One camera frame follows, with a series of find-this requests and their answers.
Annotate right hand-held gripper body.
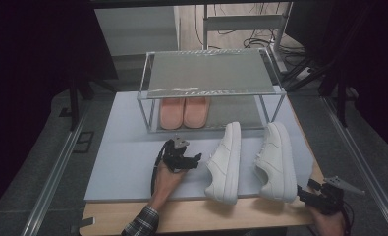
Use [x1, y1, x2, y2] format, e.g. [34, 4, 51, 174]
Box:
[312, 176, 366, 216]

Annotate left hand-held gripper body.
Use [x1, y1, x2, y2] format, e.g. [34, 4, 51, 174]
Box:
[161, 137, 191, 173]

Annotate white sneaker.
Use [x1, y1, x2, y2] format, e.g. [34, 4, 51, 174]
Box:
[253, 121, 299, 203]
[204, 121, 243, 206]

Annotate pink rubber slipper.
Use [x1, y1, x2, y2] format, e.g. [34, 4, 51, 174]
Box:
[159, 97, 186, 131]
[183, 96, 211, 130]

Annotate metal shoe rack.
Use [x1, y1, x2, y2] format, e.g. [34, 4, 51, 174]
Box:
[136, 48, 287, 134]

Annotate person's right hand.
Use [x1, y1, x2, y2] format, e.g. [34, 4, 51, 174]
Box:
[307, 206, 347, 236]

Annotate person's left hand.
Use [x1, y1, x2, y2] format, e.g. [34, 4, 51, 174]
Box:
[148, 160, 187, 209]

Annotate pale blue table mat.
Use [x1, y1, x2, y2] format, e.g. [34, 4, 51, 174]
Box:
[83, 86, 314, 203]

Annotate black tripod stand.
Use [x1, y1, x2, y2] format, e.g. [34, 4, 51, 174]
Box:
[68, 70, 119, 132]
[283, 48, 351, 129]

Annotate black floor socket plate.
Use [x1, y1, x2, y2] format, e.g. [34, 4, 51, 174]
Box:
[72, 131, 95, 154]

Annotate black table clamp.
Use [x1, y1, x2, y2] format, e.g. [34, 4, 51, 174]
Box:
[70, 216, 96, 236]

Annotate white cabinet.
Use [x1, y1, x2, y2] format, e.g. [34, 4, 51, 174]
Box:
[93, 6, 182, 57]

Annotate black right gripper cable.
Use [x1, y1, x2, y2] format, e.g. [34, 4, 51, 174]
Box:
[341, 201, 355, 236]

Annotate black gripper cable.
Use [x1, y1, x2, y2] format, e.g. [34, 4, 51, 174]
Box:
[149, 143, 168, 198]
[341, 201, 355, 236]

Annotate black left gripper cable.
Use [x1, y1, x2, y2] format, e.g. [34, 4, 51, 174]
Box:
[149, 143, 168, 198]

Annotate aluminium floor rail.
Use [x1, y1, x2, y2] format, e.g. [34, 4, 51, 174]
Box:
[322, 96, 388, 236]
[21, 101, 91, 236]

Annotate bundle of black floor cables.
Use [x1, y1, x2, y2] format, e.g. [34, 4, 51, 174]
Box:
[243, 32, 310, 67]

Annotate grey metal frame stand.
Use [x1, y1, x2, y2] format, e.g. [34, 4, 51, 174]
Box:
[202, 1, 295, 74]

